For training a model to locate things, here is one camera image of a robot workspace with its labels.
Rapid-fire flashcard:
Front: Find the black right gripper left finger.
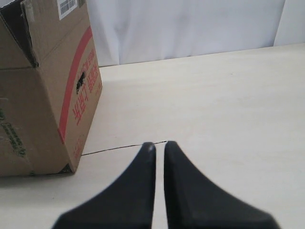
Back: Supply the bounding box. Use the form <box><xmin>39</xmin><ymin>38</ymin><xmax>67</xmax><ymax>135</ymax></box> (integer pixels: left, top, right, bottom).
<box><xmin>53</xmin><ymin>142</ymin><xmax>156</xmax><ymax>229</ymax></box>

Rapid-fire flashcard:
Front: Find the brown cardboard box red print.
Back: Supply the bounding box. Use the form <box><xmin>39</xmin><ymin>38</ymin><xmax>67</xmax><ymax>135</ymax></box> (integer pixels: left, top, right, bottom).
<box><xmin>0</xmin><ymin>0</ymin><xmax>102</xmax><ymax>177</ymax></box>

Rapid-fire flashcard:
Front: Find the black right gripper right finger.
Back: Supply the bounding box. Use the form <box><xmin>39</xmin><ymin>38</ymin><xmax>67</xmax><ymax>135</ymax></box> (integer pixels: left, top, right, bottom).
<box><xmin>164</xmin><ymin>141</ymin><xmax>280</xmax><ymax>229</ymax></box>

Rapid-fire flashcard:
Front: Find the white backdrop curtain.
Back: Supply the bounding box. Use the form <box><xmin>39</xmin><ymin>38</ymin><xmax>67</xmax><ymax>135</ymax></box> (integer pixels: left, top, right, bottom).
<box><xmin>86</xmin><ymin>0</ymin><xmax>305</xmax><ymax>67</ymax></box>

